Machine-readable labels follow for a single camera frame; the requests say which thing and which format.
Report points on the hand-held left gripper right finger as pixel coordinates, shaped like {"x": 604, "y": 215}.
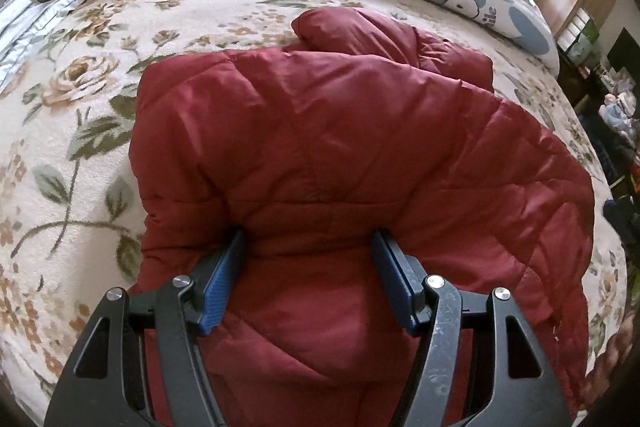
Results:
{"x": 392, "y": 282}

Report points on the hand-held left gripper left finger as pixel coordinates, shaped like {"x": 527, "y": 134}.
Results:
{"x": 220, "y": 287}

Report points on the red puffer jacket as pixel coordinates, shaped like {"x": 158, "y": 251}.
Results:
{"x": 325, "y": 132}

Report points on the floral fleece blanket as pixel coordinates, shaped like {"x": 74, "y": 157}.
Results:
{"x": 65, "y": 157}

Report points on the pile of soft toys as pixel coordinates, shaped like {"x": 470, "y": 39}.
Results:
{"x": 617, "y": 109}

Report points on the white and green storage boxes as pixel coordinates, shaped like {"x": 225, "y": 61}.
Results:
{"x": 577, "y": 37}

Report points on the striped grey pillow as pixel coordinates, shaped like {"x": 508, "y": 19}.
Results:
{"x": 20, "y": 32}

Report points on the black screen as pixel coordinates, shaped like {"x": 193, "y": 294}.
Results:
{"x": 625, "y": 49}

